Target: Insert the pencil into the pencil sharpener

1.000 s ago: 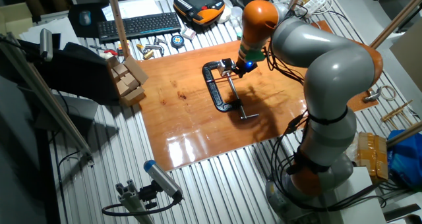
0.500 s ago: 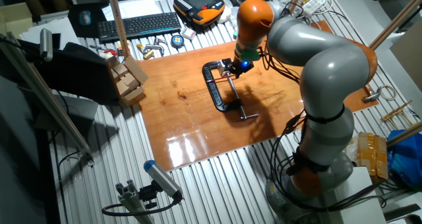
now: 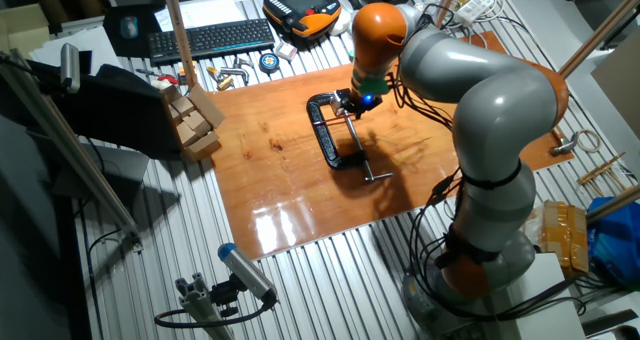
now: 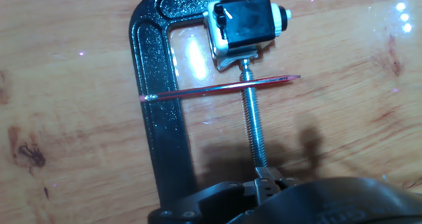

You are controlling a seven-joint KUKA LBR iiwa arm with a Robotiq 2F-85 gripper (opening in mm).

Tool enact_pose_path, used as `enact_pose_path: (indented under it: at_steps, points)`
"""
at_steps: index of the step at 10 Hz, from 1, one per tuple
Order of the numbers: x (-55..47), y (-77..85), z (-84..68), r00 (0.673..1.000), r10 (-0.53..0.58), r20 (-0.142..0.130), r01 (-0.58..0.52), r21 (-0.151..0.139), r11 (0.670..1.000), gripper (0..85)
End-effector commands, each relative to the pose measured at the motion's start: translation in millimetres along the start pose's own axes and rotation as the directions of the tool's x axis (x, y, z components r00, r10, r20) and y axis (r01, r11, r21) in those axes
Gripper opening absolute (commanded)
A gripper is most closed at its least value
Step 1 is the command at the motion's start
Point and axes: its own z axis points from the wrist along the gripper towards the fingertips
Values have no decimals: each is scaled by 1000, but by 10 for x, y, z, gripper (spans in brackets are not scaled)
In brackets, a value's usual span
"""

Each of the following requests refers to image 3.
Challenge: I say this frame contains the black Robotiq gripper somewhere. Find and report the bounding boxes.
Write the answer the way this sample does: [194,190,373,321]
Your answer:
[342,86,385,122]

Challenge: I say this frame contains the red pencil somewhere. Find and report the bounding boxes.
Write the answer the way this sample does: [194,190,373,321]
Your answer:
[310,115,349,129]

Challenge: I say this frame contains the black C-clamp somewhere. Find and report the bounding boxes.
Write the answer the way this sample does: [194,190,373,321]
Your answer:
[305,92,394,184]

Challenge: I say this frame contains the small pink white pack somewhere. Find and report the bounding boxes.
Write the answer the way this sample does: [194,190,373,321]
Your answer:
[274,41,300,63]

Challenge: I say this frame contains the wooden board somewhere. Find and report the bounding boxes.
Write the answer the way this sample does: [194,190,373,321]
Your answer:
[206,28,576,262]

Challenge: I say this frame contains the orange black teach pendant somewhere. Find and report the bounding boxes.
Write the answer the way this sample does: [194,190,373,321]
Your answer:
[261,0,344,40]

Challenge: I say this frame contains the chrome pipe fitting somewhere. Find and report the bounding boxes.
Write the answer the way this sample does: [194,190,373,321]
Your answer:
[218,54,255,87]

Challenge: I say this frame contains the brass fitting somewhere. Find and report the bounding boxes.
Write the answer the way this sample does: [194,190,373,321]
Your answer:
[205,65,236,93]

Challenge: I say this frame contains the wooden pole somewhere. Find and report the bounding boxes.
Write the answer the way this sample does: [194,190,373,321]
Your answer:
[556,0,640,81]
[159,0,199,89]
[584,183,640,226]
[433,0,464,32]

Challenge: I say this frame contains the white power strip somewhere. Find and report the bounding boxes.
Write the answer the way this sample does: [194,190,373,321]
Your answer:
[451,0,496,27]

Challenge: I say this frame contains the black keyboard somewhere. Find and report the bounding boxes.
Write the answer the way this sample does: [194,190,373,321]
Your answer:
[146,17,277,67]

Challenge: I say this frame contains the open cardboard box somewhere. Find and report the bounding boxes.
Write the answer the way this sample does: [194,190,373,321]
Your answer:
[159,82,227,164]

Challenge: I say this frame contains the white paper sheets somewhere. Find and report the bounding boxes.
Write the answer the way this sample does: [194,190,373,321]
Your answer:
[153,0,250,33]

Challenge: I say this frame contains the grey computer mouse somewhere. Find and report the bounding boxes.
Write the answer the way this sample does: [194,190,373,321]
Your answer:
[118,14,140,41]

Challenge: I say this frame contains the black panel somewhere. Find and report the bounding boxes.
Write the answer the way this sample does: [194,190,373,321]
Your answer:
[27,58,184,162]

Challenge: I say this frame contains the taped cardboard package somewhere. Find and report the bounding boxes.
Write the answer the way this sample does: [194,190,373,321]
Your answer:
[521,199,592,277]

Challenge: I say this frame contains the black mouse pad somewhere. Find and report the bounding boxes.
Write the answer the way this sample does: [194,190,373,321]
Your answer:
[102,3,165,60]

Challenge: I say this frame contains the wooden sticks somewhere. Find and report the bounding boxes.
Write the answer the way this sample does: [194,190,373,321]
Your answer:
[576,151,630,197]

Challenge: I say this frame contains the grey cardboard sheet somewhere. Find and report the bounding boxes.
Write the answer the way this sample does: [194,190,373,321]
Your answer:
[590,27,640,142]

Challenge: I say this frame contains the white paper stack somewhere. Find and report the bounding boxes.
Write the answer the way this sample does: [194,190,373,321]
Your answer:
[28,25,122,72]

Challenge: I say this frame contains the blue bag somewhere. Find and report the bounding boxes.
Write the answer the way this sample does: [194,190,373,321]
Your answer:
[586,195,640,287]

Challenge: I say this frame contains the plain closed cardboard box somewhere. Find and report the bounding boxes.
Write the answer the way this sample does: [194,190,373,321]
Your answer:
[0,3,52,57]

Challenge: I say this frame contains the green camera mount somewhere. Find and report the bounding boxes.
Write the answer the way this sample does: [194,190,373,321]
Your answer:
[356,73,392,97]

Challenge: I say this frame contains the red handled tool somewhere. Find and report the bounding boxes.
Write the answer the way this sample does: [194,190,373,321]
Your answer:
[133,67,181,87]

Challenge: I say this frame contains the silver camera blue cap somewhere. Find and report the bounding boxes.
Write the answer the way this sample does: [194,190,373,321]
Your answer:
[217,241,279,305]

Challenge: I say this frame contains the wooden handle hammer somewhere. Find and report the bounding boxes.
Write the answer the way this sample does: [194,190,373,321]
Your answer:
[548,127,581,157]

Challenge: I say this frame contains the white tape ring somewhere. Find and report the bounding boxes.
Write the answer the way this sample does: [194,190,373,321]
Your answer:
[574,128,604,155]

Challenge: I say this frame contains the aluminium profile post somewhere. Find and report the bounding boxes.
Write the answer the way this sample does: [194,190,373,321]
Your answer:
[174,272,236,340]

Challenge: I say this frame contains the black camera cable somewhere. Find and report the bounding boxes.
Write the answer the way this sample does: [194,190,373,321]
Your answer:
[153,298,274,330]

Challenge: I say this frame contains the white pedestal box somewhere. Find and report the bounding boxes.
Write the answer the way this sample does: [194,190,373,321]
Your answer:
[492,252,590,340]

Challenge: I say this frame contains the aluminium frame bar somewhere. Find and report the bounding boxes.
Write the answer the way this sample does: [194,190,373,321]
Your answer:
[0,49,145,252]

